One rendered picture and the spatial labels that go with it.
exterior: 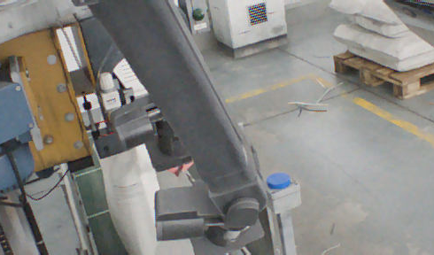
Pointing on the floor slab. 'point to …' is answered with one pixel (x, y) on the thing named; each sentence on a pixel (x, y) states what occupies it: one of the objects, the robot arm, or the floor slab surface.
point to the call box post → (286, 233)
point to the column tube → (13, 228)
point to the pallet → (405, 88)
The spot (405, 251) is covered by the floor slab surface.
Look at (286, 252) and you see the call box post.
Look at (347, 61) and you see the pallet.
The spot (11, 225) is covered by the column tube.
